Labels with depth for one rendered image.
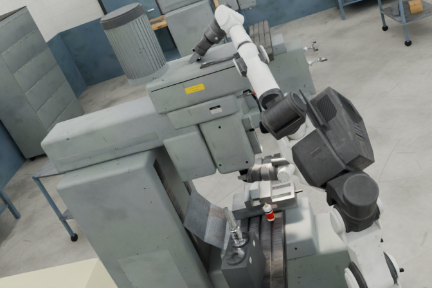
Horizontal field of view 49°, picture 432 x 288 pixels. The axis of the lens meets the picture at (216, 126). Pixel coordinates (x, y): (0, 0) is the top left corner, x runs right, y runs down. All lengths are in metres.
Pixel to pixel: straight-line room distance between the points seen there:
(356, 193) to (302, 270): 1.11
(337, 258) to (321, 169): 0.92
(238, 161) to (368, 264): 0.76
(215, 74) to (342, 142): 0.64
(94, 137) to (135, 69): 0.43
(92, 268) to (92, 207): 2.05
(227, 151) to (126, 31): 0.72
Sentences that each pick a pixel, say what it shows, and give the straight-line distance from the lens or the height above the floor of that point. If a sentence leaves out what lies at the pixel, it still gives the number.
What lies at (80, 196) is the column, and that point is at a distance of 2.44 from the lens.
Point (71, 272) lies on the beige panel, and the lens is 0.42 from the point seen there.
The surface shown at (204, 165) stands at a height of 1.41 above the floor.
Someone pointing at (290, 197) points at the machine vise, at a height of 1.03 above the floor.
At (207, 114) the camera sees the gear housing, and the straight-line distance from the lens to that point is 2.15.
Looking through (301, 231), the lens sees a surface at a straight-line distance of 2.53.
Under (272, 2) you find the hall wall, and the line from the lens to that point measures 8.77.
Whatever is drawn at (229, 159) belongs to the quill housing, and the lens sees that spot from 2.28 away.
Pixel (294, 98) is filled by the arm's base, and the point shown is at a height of 1.79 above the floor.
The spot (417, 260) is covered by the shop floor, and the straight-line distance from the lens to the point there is 3.49.
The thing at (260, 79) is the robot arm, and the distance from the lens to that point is 1.78.
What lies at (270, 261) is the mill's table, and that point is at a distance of 2.32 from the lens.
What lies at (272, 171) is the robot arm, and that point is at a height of 1.26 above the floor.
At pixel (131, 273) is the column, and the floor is 0.93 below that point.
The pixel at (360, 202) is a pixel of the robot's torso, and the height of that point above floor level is 1.52.
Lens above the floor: 2.52
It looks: 25 degrees down
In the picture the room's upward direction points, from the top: 23 degrees counter-clockwise
